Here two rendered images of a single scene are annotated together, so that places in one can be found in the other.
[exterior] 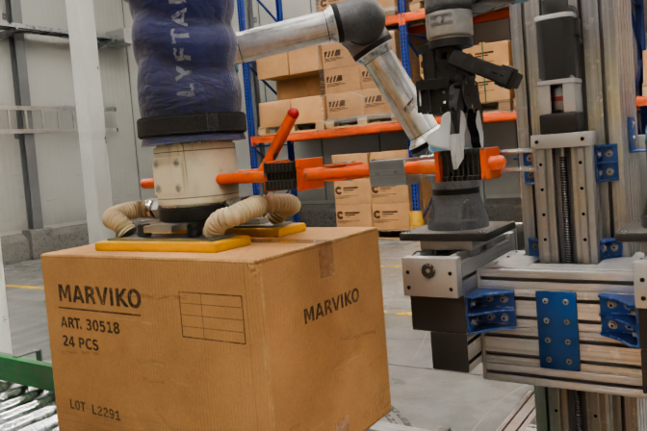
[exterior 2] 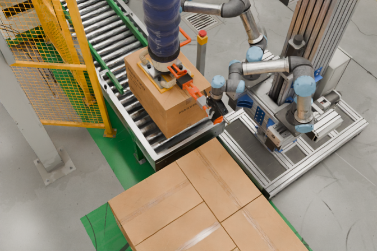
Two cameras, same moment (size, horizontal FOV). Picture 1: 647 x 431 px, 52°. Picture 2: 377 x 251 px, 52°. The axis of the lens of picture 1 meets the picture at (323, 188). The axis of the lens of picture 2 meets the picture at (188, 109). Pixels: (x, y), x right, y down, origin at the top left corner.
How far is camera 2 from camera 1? 2.15 m
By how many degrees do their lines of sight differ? 55
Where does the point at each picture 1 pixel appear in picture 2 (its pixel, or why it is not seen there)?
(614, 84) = not seen: hidden behind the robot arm
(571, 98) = not seen: hidden behind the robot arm
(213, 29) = (168, 38)
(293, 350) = (174, 119)
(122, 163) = not seen: outside the picture
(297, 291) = (177, 110)
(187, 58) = (160, 45)
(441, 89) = (210, 103)
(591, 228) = (283, 97)
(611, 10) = (315, 50)
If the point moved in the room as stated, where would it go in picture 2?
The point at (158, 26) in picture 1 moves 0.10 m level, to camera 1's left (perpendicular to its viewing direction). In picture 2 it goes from (152, 36) to (138, 31)
